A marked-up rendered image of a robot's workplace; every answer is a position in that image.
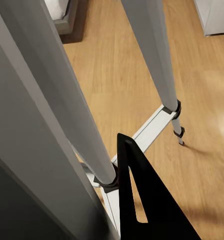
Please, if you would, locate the camera tripod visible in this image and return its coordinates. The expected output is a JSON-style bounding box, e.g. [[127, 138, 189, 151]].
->
[[0, 0, 185, 240]]

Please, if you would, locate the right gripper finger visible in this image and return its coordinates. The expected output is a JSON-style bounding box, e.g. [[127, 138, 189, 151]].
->
[[117, 133, 202, 240]]

